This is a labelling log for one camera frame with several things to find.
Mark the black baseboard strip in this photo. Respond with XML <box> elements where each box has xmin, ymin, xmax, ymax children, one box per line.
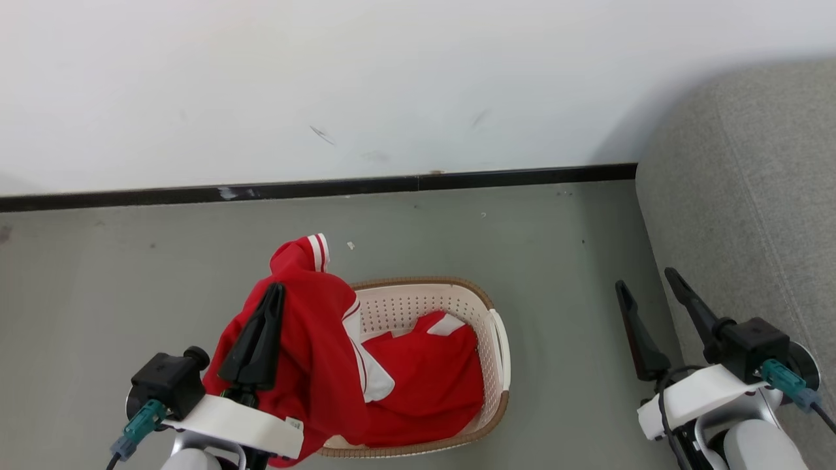
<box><xmin>0</xmin><ymin>163</ymin><xmax>638</xmax><ymax>213</ymax></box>

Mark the grey fabric sofa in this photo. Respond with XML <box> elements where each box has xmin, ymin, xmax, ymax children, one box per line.
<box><xmin>635</xmin><ymin>57</ymin><xmax>836</xmax><ymax>470</ymax></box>

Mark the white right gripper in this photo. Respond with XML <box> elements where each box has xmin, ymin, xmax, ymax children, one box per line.
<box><xmin>615</xmin><ymin>267</ymin><xmax>771</xmax><ymax>441</ymax></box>

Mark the thin black right gripper cable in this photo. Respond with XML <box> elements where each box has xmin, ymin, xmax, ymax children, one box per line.
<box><xmin>656</xmin><ymin>364</ymin><xmax>710</xmax><ymax>470</ymax></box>

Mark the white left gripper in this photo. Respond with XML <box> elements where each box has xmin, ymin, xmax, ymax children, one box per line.
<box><xmin>162</xmin><ymin>281</ymin><xmax>305</xmax><ymax>460</ymax></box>

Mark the teal right camera cable connector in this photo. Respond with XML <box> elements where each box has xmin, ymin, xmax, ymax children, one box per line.
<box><xmin>760</xmin><ymin>359</ymin><xmax>836</xmax><ymax>435</ymax></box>

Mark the red garment with white stripes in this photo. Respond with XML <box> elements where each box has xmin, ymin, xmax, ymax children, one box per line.
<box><xmin>202</xmin><ymin>233</ymin><xmax>485</xmax><ymax>468</ymax></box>

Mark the white perforated laundry basket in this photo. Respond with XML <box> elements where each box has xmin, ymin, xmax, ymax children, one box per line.
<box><xmin>317</xmin><ymin>276</ymin><xmax>511</xmax><ymax>459</ymax></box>

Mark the teal camera cable connector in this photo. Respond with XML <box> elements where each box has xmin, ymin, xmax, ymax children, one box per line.
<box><xmin>760</xmin><ymin>359</ymin><xmax>836</xmax><ymax>435</ymax></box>
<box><xmin>104</xmin><ymin>399</ymin><xmax>168</xmax><ymax>470</ymax></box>

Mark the teal left camera cable connector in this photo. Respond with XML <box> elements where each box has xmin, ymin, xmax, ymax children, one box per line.
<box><xmin>104</xmin><ymin>399</ymin><xmax>168</xmax><ymax>470</ymax></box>

